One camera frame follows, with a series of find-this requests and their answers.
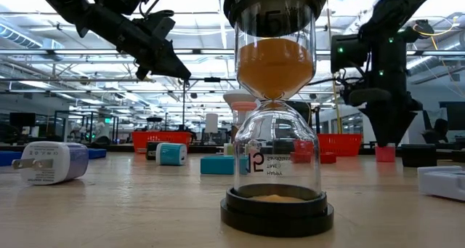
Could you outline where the black ceiling cable reel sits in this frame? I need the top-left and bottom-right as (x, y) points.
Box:
(413, 19), (435, 41)

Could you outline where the white cylindrical background lamp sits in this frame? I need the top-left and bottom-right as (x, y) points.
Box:
(205, 113), (219, 135)

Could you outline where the black wall charger cube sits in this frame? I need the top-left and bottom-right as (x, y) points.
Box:
(400, 143), (438, 168)

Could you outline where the purple white wall charger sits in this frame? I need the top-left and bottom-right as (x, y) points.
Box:
(12, 141), (90, 186)

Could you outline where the black aluminium table frame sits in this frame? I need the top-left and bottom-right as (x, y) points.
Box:
(0, 142), (465, 161)

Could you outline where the large orange sand hourglass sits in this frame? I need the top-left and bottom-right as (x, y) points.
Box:
(219, 0), (335, 239)

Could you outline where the yellow hanging cable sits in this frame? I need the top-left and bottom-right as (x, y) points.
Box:
(325, 0), (343, 135)

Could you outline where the white small digital clock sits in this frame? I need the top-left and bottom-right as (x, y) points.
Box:
(416, 165), (465, 202)

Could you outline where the black capped white sand hourglass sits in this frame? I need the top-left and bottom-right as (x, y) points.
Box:
(146, 116), (163, 132)

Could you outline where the black silver wall charger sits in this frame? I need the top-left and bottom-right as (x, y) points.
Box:
(145, 141), (161, 161)

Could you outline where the blue rectangular eraser block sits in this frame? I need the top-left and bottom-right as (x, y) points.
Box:
(0, 151), (23, 167)
(88, 148), (108, 160)

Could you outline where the teal white wall charger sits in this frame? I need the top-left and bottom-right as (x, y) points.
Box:
(155, 142), (188, 167)

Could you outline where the small red plastic basket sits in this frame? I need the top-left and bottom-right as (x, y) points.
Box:
(316, 133), (363, 157)
(131, 131), (193, 155)

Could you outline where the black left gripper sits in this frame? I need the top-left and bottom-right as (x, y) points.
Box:
(119, 9), (192, 81)

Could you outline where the teal rectangular eraser block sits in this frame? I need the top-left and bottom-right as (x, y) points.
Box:
(200, 155), (250, 176)

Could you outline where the black monitor screen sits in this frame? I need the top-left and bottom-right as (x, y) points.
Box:
(438, 101), (465, 132)
(9, 112), (36, 128)

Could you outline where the black camera stand pole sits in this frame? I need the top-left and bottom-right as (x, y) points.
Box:
(180, 79), (237, 132)

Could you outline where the person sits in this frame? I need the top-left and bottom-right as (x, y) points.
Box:
(423, 118), (450, 144)

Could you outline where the pink white wall charger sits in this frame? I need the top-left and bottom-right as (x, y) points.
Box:
(375, 143), (397, 164)

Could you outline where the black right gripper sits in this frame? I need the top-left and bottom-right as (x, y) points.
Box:
(348, 79), (424, 147)

